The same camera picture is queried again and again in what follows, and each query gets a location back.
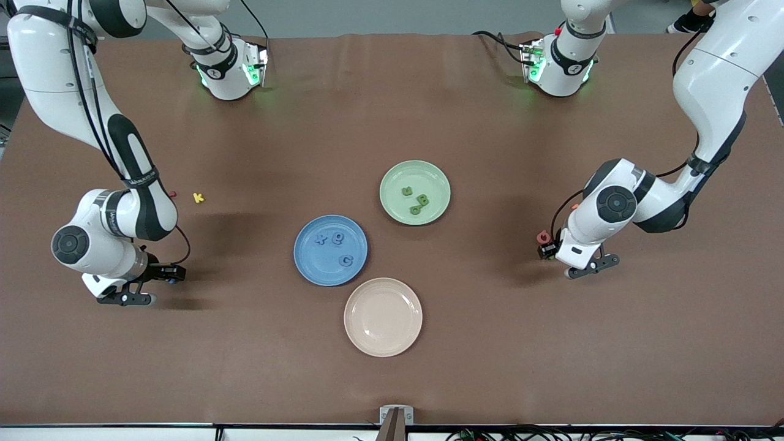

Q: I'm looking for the green plate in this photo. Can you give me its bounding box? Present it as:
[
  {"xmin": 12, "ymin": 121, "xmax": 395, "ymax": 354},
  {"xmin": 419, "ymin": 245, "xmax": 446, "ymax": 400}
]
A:
[{"xmin": 379, "ymin": 160, "xmax": 451, "ymax": 226}]

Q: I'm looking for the white table front rail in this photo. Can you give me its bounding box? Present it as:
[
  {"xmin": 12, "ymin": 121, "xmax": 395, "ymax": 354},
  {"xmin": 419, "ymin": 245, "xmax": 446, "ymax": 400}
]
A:
[{"xmin": 0, "ymin": 426, "xmax": 784, "ymax": 441}]

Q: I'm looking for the black white-soled sneaker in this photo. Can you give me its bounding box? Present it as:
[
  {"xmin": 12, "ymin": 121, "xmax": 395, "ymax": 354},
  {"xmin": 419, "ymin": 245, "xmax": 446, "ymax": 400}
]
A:
[{"xmin": 668, "ymin": 7, "xmax": 714, "ymax": 35}]

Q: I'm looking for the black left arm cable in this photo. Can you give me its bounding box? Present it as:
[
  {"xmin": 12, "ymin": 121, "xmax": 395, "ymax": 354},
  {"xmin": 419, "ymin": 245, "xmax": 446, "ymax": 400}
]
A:
[{"xmin": 550, "ymin": 31, "xmax": 705, "ymax": 243}]

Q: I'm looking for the brown table cover mat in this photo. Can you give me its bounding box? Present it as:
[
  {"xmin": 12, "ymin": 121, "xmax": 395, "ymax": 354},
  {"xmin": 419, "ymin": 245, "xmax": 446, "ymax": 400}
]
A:
[{"xmin": 0, "ymin": 32, "xmax": 784, "ymax": 428}]

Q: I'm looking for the thin black base cable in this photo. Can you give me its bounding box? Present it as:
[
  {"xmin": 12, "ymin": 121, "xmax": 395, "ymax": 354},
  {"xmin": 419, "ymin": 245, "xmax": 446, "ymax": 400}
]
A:
[{"xmin": 236, "ymin": 0, "xmax": 270, "ymax": 40}]

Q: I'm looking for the blue plate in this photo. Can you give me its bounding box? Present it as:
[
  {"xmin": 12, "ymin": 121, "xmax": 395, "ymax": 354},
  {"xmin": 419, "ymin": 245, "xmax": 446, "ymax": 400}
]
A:
[{"xmin": 293, "ymin": 214, "xmax": 369, "ymax": 287}]

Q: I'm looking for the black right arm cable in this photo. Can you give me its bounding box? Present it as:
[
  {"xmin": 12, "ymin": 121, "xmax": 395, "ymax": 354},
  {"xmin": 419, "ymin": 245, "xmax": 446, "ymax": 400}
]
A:
[{"xmin": 64, "ymin": 0, "xmax": 192, "ymax": 267}]

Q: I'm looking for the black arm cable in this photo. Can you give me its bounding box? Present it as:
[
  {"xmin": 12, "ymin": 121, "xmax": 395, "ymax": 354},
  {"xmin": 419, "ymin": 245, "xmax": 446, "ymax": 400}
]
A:
[
  {"xmin": 64, "ymin": 0, "xmax": 192, "ymax": 267},
  {"xmin": 550, "ymin": 31, "xmax": 705, "ymax": 243}
]

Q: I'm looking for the beige pink plate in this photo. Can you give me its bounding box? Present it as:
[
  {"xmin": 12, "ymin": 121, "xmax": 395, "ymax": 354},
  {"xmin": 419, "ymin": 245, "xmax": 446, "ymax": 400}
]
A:
[{"xmin": 344, "ymin": 277, "xmax": 423, "ymax": 358}]

